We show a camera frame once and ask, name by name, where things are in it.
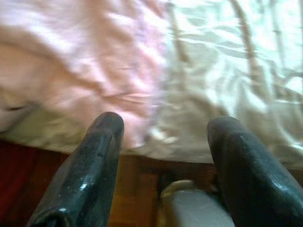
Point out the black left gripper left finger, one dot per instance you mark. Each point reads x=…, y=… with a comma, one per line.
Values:
x=82, y=179

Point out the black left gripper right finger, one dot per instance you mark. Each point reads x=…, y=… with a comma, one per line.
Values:
x=253, y=184

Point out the pink cartoon print blanket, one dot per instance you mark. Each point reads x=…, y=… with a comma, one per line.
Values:
x=71, y=59

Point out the grey robot leg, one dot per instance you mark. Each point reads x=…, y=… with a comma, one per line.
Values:
x=194, y=210

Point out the beige floral bed sheet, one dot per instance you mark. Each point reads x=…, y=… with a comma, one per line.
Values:
x=225, y=71

